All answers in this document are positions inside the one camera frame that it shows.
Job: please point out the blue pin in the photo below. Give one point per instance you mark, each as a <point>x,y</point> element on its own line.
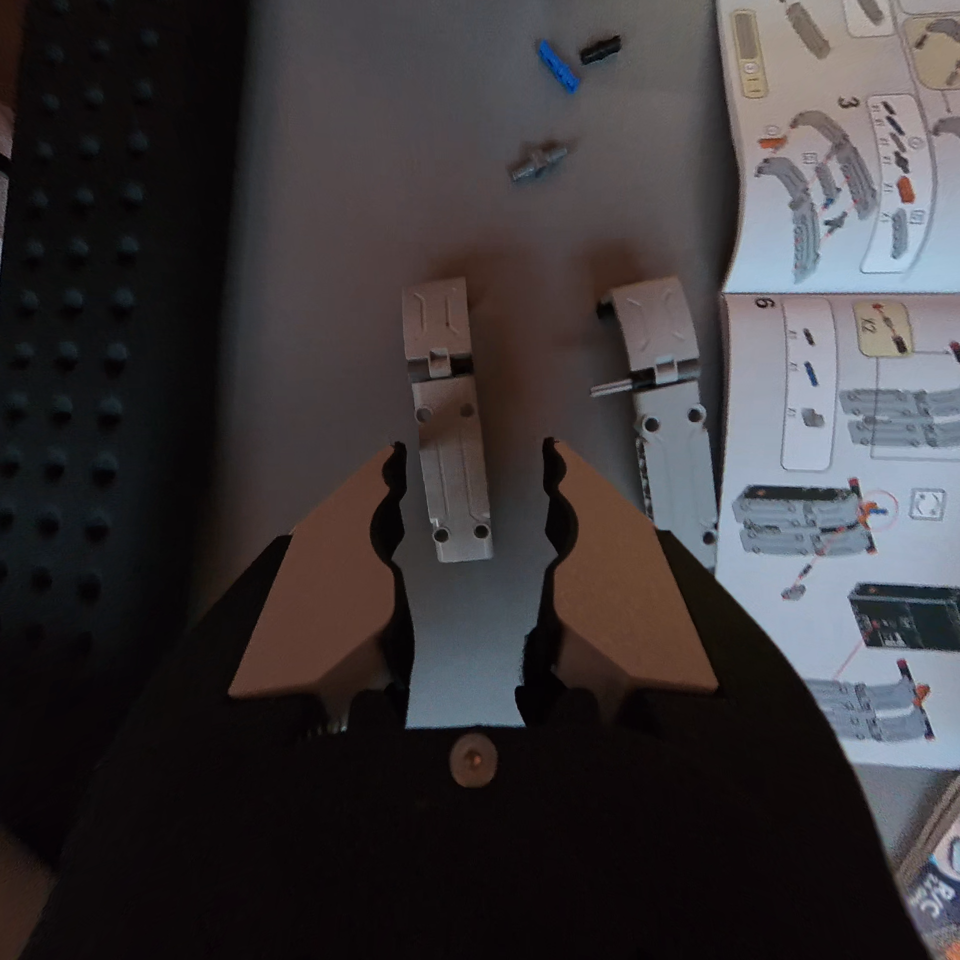
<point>559,66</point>

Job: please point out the grey axle connector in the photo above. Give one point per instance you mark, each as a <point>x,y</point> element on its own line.
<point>536,163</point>

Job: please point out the grey hinged panel with axle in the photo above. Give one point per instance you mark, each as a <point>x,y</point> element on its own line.
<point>671,442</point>

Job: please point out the black pin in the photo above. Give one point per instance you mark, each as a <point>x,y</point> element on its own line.
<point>600,50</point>

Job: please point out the colour cover booklet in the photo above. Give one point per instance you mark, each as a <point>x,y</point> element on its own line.
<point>937,892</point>

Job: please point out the open instruction booklet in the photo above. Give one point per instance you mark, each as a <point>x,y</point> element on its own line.
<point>750,450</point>

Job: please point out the grey desk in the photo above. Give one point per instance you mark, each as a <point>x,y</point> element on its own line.
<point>337,187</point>

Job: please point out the black perforated pad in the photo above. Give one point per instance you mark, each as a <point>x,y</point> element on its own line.
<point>90,375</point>

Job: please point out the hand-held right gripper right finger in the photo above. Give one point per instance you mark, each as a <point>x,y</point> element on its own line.
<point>630,607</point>

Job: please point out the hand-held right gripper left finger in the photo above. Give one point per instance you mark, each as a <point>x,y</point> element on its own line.
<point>315,607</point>

